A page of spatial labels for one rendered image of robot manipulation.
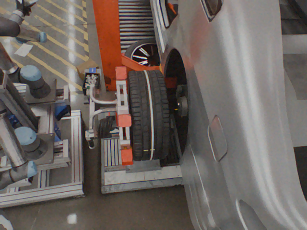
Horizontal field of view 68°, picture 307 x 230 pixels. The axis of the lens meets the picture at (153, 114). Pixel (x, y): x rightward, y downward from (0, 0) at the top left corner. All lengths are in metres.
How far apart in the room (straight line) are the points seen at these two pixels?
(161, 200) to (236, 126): 1.63
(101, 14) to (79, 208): 1.68
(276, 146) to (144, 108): 0.81
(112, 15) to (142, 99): 0.61
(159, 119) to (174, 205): 1.19
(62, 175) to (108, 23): 1.37
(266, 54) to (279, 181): 0.44
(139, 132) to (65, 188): 1.05
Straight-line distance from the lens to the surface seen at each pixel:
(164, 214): 2.35
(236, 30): 1.00
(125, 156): 1.53
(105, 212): 2.35
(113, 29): 1.74
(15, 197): 2.34
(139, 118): 1.38
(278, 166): 0.81
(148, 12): 3.63
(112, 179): 2.33
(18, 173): 1.33
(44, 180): 2.29
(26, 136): 1.54
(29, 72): 1.82
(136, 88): 1.43
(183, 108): 1.72
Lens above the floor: 2.31
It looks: 58 degrees down
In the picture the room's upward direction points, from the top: 9 degrees clockwise
